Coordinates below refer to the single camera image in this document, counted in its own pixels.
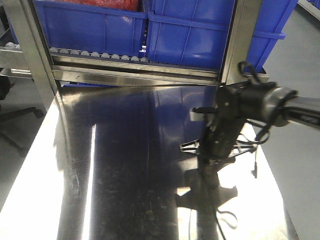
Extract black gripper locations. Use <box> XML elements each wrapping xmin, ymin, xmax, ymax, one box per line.
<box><xmin>179</xmin><ymin>83</ymin><xmax>252</xmax><ymax>162</ymax></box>

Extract brake pad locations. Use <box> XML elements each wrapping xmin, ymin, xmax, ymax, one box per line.
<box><xmin>198</xmin><ymin>159</ymin><xmax>220</xmax><ymax>196</ymax></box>

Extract right blue plastic bin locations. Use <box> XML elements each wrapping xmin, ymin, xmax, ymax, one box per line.
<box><xmin>146</xmin><ymin>0</ymin><xmax>298</xmax><ymax>72</ymax></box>

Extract blue plastic bin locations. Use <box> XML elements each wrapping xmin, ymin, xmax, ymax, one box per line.
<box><xmin>33</xmin><ymin>0</ymin><xmax>149</xmax><ymax>57</ymax></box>
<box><xmin>146</xmin><ymin>0</ymin><xmax>298</xmax><ymax>72</ymax></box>

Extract left blue plastic bin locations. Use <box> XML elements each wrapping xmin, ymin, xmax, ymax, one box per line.
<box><xmin>33</xmin><ymin>0</ymin><xmax>149</xmax><ymax>57</ymax></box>

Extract black office chair base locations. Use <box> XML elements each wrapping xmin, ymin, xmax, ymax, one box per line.
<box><xmin>0</xmin><ymin>106</ymin><xmax>45</xmax><ymax>157</ymax></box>

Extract stainless steel rack frame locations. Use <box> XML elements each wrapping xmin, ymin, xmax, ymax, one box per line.
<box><xmin>0</xmin><ymin>0</ymin><xmax>262</xmax><ymax>108</ymax></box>

